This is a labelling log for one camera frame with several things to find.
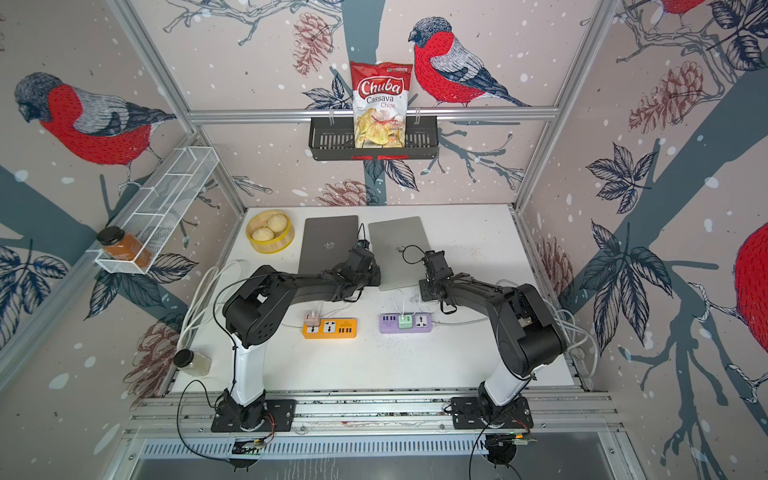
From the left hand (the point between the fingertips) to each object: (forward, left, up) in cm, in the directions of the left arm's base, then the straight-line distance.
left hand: (384, 266), depth 99 cm
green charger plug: (-21, -7, +5) cm, 23 cm away
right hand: (-6, -16, -2) cm, 17 cm away
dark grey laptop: (+12, +21, -1) cm, 25 cm away
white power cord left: (-5, +60, -6) cm, 61 cm away
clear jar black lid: (-33, +49, +6) cm, 59 cm away
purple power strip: (-20, -12, -1) cm, 23 cm away
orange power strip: (-21, +15, 0) cm, 26 cm away
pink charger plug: (-21, +20, +4) cm, 29 cm away
